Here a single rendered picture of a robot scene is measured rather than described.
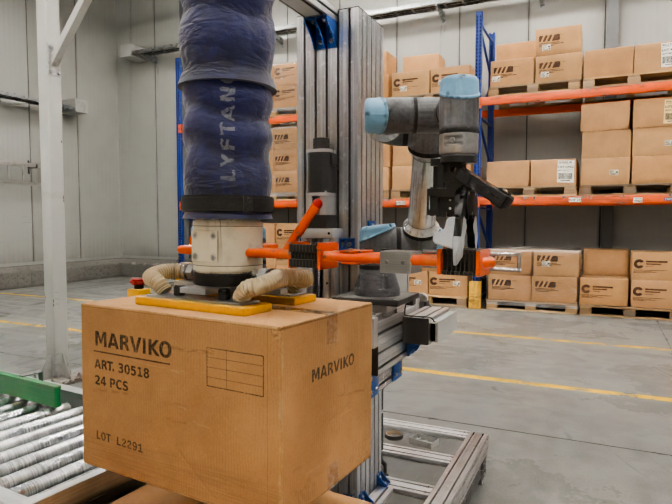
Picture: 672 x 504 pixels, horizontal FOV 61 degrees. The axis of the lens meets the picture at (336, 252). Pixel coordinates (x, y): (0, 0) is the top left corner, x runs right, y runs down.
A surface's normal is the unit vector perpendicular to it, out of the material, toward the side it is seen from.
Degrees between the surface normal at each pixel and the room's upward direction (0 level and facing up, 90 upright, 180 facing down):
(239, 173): 79
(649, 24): 90
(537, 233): 90
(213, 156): 74
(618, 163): 87
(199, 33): 90
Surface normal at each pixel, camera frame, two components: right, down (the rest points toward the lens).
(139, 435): -0.50, 0.04
